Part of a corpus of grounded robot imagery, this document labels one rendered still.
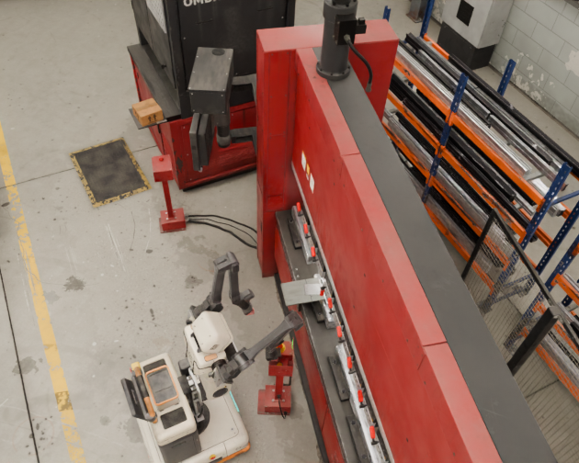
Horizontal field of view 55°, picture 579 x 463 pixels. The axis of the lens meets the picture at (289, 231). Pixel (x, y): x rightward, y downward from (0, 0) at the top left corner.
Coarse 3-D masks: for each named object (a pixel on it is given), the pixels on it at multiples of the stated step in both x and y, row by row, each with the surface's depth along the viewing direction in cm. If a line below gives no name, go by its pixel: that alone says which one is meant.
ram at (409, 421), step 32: (320, 160) 321; (320, 192) 332; (320, 224) 344; (352, 224) 277; (352, 256) 286; (352, 288) 295; (384, 288) 244; (352, 320) 304; (384, 320) 251; (384, 352) 257; (384, 384) 265; (416, 384) 223; (384, 416) 272; (416, 416) 229; (416, 448) 234; (448, 448) 201
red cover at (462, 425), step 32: (320, 96) 302; (320, 128) 303; (352, 160) 271; (352, 192) 264; (384, 224) 245; (384, 256) 233; (416, 288) 223; (416, 320) 214; (416, 352) 213; (448, 352) 206; (448, 384) 197; (448, 416) 193; (480, 416) 190; (480, 448) 183
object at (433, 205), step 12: (408, 168) 548; (420, 180) 537; (420, 192) 526; (432, 192) 530; (432, 204) 514; (444, 204) 521; (444, 216) 503; (456, 216) 511; (456, 228) 494; (468, 228) 502; (468, 240) 486; (468, 252) 487; (480, 264) 477
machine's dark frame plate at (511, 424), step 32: (352, 96) 303; (352, 128) 286; (384, 160) 272; (384, 192) 257; (416, 192) 258; (416, 224) 245; (416, 256) 234; (448, 256) 235; (448, 288) 224; (448, 320) 214; (480, 320) 215; (480, 352) 206; (480, 384) 198; (512, 384) 198; (512, 416) 191; (512, 448) 184; (544, 448) 184
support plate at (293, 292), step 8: (304, 280) 382; (312, 280) 382; (288, 288) 377; (296, 288) 377; (288, 296) 373; (296, 296) 374; (304, 296) 374; (312, 296) 374; (320, 296) 374; (288, 304) 369; (296, 304) 370
